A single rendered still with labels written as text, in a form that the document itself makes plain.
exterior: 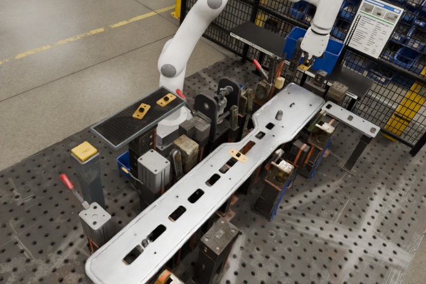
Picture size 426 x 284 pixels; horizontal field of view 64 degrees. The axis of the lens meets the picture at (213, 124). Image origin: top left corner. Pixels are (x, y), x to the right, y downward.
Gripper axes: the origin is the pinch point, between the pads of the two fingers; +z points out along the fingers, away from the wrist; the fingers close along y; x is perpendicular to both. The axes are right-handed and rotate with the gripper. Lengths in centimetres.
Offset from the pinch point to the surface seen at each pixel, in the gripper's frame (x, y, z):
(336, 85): 27.4, 11.5, 21.5
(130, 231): -100, -7, 27
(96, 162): -94, -30, 17
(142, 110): -69, -34, 10
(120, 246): -105, -5, 27
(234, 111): -33.6, -13.2, 18.8
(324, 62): 37.0, -1.4, 18.1
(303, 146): -19.8, 18.1, 28.3
